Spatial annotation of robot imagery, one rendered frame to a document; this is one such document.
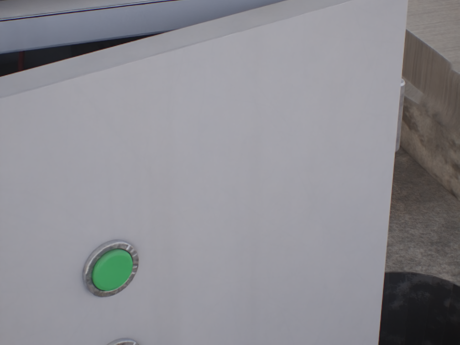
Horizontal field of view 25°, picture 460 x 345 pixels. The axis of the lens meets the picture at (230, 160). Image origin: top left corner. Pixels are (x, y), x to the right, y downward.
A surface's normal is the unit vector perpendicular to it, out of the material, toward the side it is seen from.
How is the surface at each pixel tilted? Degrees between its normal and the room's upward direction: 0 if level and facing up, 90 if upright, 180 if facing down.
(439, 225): 0
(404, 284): 81
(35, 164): 90
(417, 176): 0
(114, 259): 90
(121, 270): 90
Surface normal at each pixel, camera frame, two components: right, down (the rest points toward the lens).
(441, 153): -0.92, 0.14
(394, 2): 0.59, 0.39
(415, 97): -0.54, -0.54
